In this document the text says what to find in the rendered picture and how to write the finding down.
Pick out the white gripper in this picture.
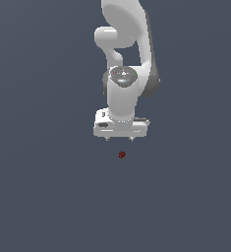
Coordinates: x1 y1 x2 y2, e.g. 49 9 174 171
92 108 151 143

